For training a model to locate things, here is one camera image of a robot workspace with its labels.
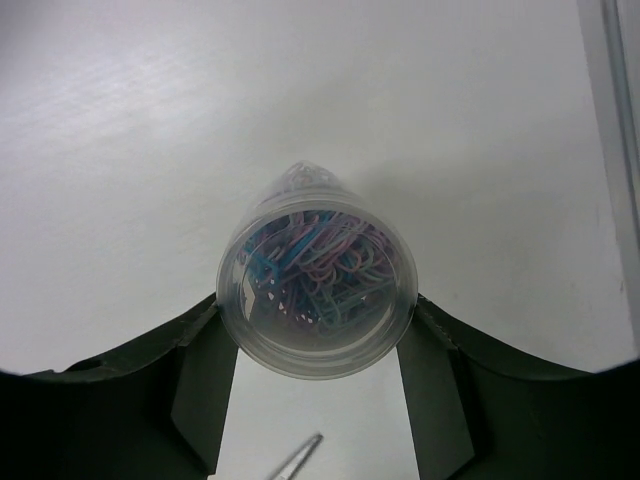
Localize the aluminium frame rail right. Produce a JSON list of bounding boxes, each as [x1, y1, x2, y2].
[[577, 0, 640, 311]]

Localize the black handled scissors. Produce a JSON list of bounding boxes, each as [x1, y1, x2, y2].
[[267, 433, 324, 480]]

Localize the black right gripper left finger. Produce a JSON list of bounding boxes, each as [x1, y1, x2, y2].
[[1, 295, 238, 479]]

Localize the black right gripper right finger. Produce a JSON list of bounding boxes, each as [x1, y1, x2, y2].
[[397, 298, 639, 479]]

